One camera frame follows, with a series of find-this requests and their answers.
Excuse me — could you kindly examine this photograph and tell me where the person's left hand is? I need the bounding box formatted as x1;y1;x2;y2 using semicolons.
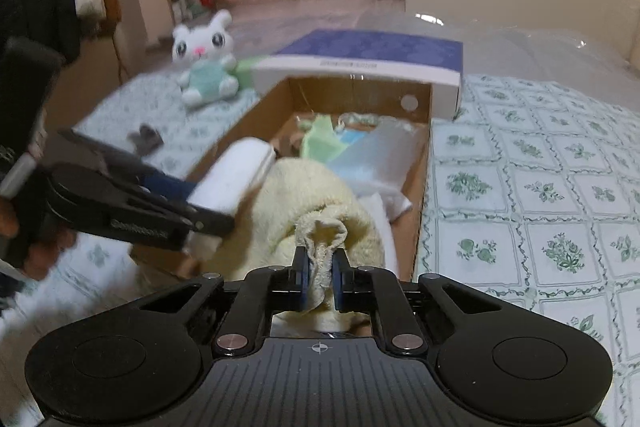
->
0;198;77;281

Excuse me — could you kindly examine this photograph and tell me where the white cloth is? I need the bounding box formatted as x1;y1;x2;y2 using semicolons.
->
356;191;414;224

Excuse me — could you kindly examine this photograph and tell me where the clear plastic sheet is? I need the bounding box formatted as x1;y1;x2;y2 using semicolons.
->
225;1;640;108

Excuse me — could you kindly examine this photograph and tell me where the light green box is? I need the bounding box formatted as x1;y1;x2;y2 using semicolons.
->
232;55;274;90

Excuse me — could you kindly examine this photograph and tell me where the white towel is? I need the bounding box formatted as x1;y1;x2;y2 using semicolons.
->
182;137;277;261

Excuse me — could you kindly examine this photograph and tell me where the light blue cloth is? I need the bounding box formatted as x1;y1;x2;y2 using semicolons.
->
327;129;377;178

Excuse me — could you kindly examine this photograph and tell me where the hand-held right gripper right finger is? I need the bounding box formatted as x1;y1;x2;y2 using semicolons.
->
331;247;508;359

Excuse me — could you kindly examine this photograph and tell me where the cream terry towel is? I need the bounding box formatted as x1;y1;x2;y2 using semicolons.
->
206;157;387;339

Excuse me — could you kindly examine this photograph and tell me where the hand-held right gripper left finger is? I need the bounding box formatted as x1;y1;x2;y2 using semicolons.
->
131;246;308;357

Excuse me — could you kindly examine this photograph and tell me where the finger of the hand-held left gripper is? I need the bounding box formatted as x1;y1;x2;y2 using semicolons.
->
56;128;197;204
46;164;237;254

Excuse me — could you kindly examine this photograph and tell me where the white plush bunny toy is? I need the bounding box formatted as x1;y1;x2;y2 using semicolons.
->
171;10;242;109

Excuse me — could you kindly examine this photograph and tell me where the dark brown scrunchie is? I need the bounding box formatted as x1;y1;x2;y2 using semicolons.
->
127;123;166;156

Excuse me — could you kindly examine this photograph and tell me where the cardboard box with blue lid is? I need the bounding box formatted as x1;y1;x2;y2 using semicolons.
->
131;29;464;282

